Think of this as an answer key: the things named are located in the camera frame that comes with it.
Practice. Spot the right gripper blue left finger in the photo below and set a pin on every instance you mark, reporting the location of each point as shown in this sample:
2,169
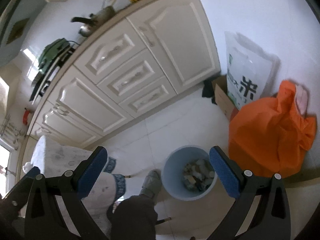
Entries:
44,220

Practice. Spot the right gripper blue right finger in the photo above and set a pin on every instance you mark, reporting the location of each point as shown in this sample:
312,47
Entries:
271,219

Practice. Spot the kitchen window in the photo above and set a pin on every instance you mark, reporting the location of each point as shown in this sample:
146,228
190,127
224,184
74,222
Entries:
5,151

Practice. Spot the trash inside bucket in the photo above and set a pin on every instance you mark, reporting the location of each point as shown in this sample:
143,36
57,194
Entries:
198,175

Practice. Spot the light blue trash bucket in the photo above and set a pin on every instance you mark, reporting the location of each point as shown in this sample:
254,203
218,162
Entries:
172,172

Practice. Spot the cream lower kitchen cabinets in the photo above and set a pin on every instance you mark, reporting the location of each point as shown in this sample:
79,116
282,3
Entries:
145,55

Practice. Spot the hanging utensil rack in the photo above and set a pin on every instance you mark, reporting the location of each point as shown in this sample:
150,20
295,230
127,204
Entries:
11,136

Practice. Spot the orange plastic bag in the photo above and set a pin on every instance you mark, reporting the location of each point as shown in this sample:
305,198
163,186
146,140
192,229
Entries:
272,135

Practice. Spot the dark trouser leg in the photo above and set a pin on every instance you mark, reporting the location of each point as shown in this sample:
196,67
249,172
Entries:
134,218

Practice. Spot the red and white bowl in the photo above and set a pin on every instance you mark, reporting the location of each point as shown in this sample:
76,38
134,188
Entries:
27,116

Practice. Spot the grey shoe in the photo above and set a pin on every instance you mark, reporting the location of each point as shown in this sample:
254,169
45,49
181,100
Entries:
152,185

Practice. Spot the black gas stove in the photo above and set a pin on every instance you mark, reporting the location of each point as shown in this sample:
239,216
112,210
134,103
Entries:
41,81

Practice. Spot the brown cardboard box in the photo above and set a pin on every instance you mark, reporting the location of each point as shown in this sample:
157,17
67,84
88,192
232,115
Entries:
222,99

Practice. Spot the black cloth on floor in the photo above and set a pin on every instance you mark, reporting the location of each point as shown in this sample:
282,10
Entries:
208,90

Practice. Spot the white rice bag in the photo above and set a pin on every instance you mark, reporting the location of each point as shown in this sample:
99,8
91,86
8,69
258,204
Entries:
251,72

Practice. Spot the green electric cooking pot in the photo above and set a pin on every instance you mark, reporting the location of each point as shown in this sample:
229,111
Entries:
50,53

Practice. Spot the range hood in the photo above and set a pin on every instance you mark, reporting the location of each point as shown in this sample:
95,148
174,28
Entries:
16,25

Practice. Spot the steel wok with handle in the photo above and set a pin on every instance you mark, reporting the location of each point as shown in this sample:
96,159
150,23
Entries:
95,21

